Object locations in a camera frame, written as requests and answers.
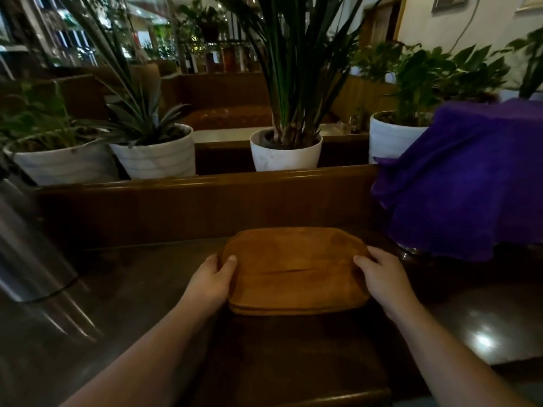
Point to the person's left hand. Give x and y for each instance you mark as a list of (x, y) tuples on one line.
[(209, 283)]

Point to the person's right hand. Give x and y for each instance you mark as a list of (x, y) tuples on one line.
[(389, 282)]

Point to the person's right thumb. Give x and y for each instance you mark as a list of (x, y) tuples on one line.
[(363, 267)]

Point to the person's left thumb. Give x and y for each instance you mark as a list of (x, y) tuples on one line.
[(229, 267)]

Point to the brown cloth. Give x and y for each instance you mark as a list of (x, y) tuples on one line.
[(295, 269)]

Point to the person's right forearm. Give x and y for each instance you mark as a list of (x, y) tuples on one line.
[(449, 360)]

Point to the person's left forearm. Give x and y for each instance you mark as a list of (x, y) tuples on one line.
[(148, 356)]

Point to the brown wooden partition ledge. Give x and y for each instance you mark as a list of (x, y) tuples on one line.
[(203, 203)]

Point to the smooth white plant pot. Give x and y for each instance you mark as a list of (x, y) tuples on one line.
[(285, 156)]

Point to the white ribbed plant pot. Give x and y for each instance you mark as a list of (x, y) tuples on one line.
[(159, 154), (388, 137), (63, 163)]

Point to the purple towel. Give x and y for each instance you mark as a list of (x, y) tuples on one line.
[(466, 182)]

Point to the brown booth sofa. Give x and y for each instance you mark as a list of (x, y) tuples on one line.
[(220, 97)]

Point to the broad-leaved green plant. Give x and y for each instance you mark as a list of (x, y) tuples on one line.
[(428, 76)]

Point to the spiky green plant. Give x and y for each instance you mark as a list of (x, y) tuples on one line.
[(131, 88)]

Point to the shiny metal container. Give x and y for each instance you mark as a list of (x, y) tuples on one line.
[(25, 245)]

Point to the tall long-leaved green plant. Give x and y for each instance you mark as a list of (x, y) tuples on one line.
[(297, 59)]

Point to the small leafy green plant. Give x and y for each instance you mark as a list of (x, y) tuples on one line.
[(38, 114)]

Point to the wooden door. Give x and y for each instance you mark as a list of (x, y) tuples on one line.
[(381, 21)]

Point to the framed wall picture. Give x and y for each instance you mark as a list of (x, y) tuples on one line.
[(449, 2)]

